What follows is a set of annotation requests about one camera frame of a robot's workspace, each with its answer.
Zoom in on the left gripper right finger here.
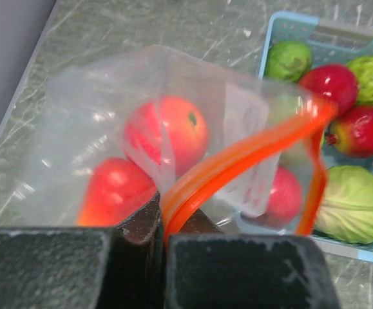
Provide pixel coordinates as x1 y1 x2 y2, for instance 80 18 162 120
165 211 341 308

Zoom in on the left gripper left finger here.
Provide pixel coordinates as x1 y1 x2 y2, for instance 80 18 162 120
0 194 164 308

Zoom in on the clear zip bag orange zipper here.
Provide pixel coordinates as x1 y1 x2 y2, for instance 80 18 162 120
14 45 336 235

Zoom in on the large red apple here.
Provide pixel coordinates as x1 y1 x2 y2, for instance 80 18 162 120
123 96 209 176

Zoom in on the small red apple right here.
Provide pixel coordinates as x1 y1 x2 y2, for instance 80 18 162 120
254 167 303 228

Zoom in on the light blue plastic basket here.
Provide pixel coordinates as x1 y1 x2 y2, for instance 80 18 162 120
237 10 373 267

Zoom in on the green cabbage front right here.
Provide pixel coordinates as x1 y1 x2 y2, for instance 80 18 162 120
314 165 373 245

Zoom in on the red pomegranate front left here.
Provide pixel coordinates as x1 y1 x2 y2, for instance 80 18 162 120
325 106 373 158

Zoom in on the small green fruit back left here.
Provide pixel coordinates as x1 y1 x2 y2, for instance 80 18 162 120
264 41 312 82

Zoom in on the dark red apple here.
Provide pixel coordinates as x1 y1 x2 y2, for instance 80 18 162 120
298 63 359 116

